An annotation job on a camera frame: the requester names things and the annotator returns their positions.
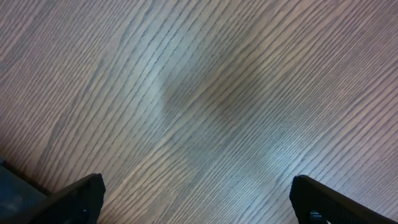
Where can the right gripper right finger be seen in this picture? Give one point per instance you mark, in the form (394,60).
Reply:
(314,202)

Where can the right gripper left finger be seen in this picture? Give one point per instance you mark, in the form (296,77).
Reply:
(79,202)

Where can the clear plastic storage bin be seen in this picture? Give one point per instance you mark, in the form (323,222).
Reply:
(16,194)

